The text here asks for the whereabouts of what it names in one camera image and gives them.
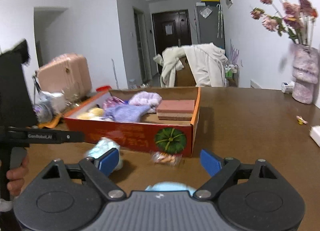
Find light blue fluffy sponge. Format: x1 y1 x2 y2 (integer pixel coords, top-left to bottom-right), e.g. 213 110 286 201
145 182 196 196

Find clear plastic snack packet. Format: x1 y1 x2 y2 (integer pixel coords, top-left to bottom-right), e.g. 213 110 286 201
151 152 182 166

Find lilac fluffy towel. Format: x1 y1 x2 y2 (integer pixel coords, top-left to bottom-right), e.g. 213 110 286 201
128 91 162 114

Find blue and white wipes pack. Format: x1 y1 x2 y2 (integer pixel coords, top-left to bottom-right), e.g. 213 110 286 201
33 92 67 124

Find white and yellow plush toy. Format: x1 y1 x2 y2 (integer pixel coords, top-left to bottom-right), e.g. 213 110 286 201
76 107 104 120

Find pink hard-shell suitcase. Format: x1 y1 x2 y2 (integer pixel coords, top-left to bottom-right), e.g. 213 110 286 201
37 53 92 97

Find pink textured vase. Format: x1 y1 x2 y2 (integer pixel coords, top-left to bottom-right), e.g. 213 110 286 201
292 44 319 105

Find white charger adapter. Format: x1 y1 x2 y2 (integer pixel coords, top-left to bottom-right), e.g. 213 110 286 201
310 125 320 147

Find person's left hand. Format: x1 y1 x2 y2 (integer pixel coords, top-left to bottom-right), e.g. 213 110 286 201
7 155 29 197

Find small yellow candy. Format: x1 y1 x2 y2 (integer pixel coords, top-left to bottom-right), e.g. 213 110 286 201
296 115 308 125

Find periwinkle knitted cloth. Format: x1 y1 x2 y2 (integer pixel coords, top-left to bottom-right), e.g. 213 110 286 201
103 104 156 123

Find orange cardboard box with pumpkin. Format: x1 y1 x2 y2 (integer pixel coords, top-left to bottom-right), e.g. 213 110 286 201
63 87 201 157

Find pink layered sponge block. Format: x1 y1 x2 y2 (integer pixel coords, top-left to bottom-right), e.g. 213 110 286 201
156 100 195 120

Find black paper shopping bag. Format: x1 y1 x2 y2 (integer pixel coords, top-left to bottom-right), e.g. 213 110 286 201
1 39 37 127

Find purple satin scrunchie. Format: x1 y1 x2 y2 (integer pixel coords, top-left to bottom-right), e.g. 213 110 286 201
103 96 128 110

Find dried pink roses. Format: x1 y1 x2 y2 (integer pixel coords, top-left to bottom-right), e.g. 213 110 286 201
250 0 319 47

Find cream coat on chair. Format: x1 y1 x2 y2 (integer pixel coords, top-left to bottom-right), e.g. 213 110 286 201
153 43 228 88

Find translucent green soft toy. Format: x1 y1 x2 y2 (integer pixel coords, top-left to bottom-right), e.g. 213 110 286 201
84 137 123 171

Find grey refrigerator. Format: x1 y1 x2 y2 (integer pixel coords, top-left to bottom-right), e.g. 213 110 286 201
195 4 225 49

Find dark brown entrance door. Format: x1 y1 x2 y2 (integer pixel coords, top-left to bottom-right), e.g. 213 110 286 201
151 9 193 75

